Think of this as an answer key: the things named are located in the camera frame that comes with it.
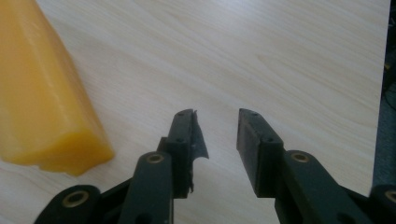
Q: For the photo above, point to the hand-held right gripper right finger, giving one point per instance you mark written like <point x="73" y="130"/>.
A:
<point x="258" y="155"/>

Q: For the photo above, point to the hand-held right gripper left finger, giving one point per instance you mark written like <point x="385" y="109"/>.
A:
<point x="180" y="146"/>

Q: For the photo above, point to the yellow soap bar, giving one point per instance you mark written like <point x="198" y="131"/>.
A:
<point x="40" y="93"/>

